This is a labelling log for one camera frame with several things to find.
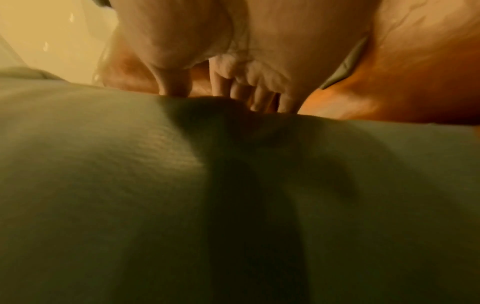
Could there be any person's right hand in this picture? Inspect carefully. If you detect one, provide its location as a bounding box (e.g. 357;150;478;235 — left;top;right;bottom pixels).
111;0;378;115

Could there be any green fabric cloth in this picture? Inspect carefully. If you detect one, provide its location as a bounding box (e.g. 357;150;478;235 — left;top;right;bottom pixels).
0;35;480;304

